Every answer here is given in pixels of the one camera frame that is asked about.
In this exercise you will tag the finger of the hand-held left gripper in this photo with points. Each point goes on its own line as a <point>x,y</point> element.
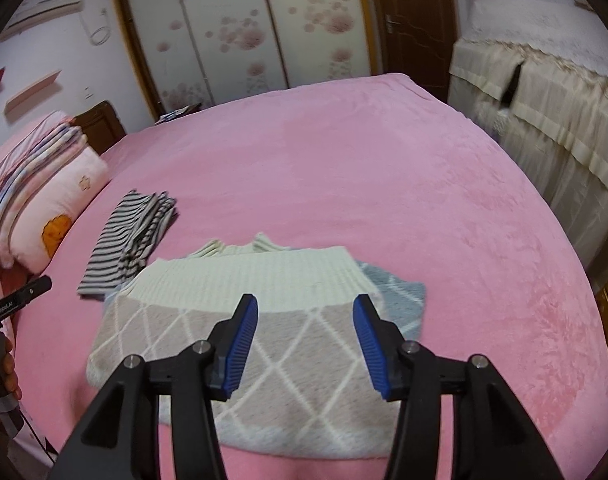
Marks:
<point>33,288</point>

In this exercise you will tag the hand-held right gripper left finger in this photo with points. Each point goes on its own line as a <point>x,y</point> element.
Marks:
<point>241,350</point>

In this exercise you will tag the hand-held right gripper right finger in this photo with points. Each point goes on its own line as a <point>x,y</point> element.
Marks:
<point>369,345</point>

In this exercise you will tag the grey diamond pattern sweater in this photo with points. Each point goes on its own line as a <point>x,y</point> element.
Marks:
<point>284,340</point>

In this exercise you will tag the folded striped clothes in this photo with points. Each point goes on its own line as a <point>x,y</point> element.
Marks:
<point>118,240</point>

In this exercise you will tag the person's left hand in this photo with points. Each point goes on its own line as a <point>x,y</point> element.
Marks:
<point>9,360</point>

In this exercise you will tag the pink cartoon pillow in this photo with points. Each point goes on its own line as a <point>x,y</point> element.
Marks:
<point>58,195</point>

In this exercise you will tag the folded striped quilt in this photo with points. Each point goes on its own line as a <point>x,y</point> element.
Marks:
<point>28,160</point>

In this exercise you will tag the pink fleece bed blanket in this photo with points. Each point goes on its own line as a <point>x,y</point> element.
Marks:
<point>384,185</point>

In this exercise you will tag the wooden headboard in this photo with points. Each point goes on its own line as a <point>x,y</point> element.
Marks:
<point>101,127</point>

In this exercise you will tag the dark small objects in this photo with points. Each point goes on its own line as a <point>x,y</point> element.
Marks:
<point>178,112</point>

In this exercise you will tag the white air conditioner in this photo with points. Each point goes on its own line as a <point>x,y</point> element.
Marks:
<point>48,7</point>

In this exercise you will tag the brown wooden door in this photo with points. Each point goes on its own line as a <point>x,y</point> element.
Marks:
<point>419,50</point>

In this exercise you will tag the cream cloth covered furniture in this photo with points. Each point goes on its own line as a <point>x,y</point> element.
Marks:
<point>559,110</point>

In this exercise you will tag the floral sliding door wardrobe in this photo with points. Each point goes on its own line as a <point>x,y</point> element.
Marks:
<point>244,20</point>

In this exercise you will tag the pink wall shelf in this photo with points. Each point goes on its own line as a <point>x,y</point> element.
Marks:
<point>31,91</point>

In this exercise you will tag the white wall outlet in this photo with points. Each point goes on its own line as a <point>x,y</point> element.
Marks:
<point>89,93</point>

